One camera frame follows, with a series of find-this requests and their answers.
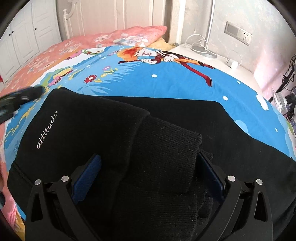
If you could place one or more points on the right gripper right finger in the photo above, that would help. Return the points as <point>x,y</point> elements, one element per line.
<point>242,210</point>

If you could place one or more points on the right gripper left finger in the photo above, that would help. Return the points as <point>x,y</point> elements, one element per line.
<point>51,210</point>

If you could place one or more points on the black pants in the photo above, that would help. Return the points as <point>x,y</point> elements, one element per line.
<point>148,186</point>

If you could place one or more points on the pink floral quilt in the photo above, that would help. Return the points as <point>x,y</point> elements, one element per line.
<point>70,64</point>

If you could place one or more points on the white wardrobe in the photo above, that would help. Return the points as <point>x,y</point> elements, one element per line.
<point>32,31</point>

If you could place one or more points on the white bed headboard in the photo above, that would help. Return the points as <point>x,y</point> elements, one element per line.
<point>91,17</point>

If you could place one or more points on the blue cartoon bed sheet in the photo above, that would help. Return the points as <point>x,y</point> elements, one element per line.
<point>162,74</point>

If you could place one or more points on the white charger adapter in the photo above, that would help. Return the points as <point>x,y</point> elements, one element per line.
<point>232,63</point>

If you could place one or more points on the yellow pillow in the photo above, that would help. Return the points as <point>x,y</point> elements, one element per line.
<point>161,44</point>

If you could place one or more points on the white nightstand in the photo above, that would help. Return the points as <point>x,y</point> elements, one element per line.
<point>240,73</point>

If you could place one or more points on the white floor lamp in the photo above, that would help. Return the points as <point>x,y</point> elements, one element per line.
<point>205,17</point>

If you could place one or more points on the grey wall socket panel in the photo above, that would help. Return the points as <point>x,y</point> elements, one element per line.
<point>238,33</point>

